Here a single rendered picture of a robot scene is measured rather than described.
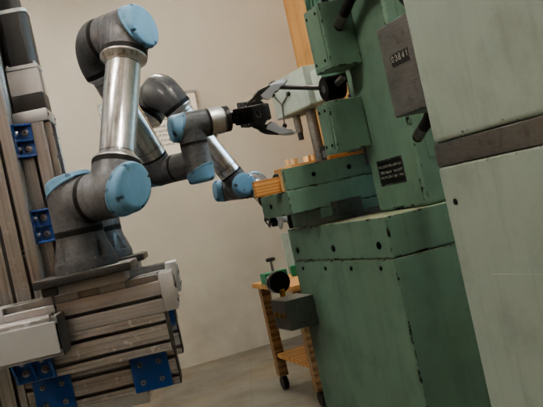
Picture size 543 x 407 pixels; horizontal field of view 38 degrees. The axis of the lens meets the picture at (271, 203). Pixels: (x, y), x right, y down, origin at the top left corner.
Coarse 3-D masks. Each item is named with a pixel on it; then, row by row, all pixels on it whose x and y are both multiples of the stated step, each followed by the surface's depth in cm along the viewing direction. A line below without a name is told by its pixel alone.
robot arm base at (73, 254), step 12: (84, 228) 187; (96, 228) 189; (60, 240) 187; (72, 240) 186; (84, 240) 186; (96, 240) 188; (108, 240) 192; (60, 252) 187; (72, 252) 185; (84, 252) 185; (96, 252) 186; (108, 252) 189; (60, 264) 187; (72, 264) 184; (84, 264) 184; (96, 264) 185; (108, 264) 187
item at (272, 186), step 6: (264, 180) 200; (270, 180) 201; (276, 180) 201; (252, 186) 201; (258, 186) 199; (264, 186) 200; (270, 186) 200; (276, 186) 201; (258, 192) 199; (264, 192) 200; (270, 192) 200; (276, 192) 201
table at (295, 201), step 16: (368, 176) 206; (288, 192) 198; (304, 192) 200; (320, 192) 201; (336, 192) 203; (352, 192) 204; (368, 192) 206; (272, 208) 210; (288, 208) 199; (304, 208) 199
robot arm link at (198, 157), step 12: (192, 144) 211; (204, 144) 213; (180, 156) 214; (192, 156) 211; (204, 156) 212; (180, 168) 214; (192, 168) 211; (204, 168) 212; (180, 180) 218; (192, 180) 212; (204, 180) 212
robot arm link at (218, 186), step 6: (216, 180) 266; (216, 186) 264; (222, 186) 264; (216, 192) 265; (222, 192) 263; (216, 198) 265; (222, 198) 265; (228, 198) 264; (240, 198) 268; (246, 198) 269
